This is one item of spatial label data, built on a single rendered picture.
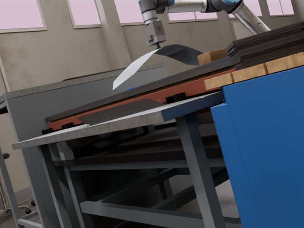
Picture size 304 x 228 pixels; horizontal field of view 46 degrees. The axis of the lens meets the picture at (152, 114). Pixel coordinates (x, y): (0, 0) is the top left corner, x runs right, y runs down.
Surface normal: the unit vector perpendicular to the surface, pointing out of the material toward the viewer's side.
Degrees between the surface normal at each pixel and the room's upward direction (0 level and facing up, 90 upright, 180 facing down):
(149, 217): 90
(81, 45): 90
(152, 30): 90
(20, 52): 90
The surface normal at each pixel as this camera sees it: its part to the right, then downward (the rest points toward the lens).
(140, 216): -0.75, 0.23
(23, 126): 0.61, -0.14
